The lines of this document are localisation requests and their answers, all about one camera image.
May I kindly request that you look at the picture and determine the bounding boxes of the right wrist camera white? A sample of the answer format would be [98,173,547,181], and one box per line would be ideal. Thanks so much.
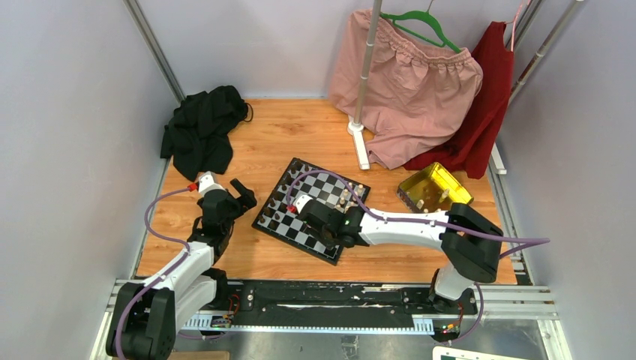
[292,194,314,214]

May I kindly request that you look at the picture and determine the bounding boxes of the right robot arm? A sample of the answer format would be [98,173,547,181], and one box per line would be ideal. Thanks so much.
[291,195,502,314]

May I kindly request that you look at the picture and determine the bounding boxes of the red garment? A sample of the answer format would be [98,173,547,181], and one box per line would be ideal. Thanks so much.
[403,22,515,179]

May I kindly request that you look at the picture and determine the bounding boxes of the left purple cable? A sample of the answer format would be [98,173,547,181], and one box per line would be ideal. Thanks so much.
[114,185,197,360]

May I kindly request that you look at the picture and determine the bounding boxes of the green hanger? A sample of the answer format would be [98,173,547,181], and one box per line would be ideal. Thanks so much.
[380,10,463,55]

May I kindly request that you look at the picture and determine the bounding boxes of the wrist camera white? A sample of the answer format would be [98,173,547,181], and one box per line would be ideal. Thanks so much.
[197,171,225,197]
[292,194,314,214]

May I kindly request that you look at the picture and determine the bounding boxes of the black cloth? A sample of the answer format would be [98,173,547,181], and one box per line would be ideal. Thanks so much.
[160,85,254,182]

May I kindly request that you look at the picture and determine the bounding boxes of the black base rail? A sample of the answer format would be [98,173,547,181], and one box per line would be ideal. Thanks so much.
[195,280,483,333]

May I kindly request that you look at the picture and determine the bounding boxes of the pink shorts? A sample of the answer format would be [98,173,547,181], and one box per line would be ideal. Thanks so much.
[328,8,484,170]

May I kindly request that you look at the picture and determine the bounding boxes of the white clothes rack stand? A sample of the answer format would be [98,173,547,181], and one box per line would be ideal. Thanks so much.
[347,0,383,170]

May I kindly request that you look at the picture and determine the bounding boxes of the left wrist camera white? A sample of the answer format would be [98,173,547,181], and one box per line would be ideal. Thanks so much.
[197,171,225,197]

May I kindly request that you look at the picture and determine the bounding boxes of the yellow metal tray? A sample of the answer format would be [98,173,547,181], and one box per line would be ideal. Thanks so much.
[396,162,474,213]

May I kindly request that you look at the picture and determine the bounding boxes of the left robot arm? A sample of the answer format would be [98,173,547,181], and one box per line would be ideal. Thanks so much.
[105,172,257,359]

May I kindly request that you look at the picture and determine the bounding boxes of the black white chessboard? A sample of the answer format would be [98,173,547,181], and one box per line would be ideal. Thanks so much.
[252,157,356,265]

